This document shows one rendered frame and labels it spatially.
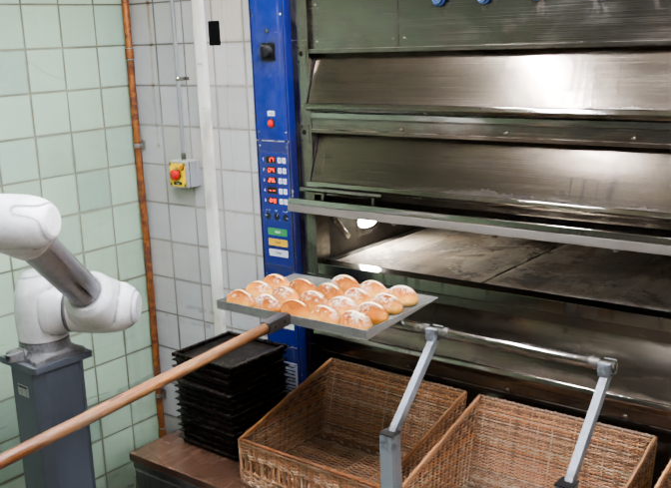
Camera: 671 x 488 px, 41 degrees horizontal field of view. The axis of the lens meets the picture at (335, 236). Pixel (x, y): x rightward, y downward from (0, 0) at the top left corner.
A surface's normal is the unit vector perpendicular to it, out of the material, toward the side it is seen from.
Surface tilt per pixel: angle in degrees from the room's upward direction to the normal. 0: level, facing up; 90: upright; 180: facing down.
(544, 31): 90
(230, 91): 90
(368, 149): 70
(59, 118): 90
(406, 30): 90
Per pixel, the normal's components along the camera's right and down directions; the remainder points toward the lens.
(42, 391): 0.08, 0.21
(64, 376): 0.76, 0.11
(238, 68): -0.62, 0.19
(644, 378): -0.59, -0.15
